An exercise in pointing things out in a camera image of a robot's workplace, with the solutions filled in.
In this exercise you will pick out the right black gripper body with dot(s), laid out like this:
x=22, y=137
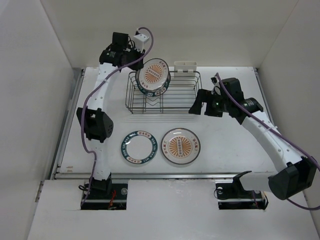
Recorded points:
x=218, y=105

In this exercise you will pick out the orange sunburst plate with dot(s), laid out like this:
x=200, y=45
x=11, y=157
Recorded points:
x=154, y=71
x=180, y=146

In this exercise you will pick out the green rim lettered plate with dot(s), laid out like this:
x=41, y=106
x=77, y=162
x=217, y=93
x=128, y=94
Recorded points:
x=139, y=147

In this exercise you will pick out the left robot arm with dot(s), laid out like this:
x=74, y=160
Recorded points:
x=95, y=125

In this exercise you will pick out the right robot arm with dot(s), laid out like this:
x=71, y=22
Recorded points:
x=295, y=169

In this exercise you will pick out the white cutlery holder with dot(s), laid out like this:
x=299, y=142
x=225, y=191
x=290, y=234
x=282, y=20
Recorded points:
x=185, y=68

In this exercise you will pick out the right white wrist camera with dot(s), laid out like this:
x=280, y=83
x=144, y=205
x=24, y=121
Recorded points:
x=216, y=86

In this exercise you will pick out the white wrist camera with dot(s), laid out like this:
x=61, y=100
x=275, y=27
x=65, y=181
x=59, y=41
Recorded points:
x=140, y=40
x=216, y=86

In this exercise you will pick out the wire dish rack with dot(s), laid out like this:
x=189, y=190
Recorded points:
x=177, y=99

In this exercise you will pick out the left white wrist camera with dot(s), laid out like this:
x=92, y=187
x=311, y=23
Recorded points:
x=140, y=40

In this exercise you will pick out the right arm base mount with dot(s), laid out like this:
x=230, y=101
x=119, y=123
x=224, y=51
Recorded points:
x=231, y=197

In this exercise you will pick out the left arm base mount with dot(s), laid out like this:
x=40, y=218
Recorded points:
x=110, y=194

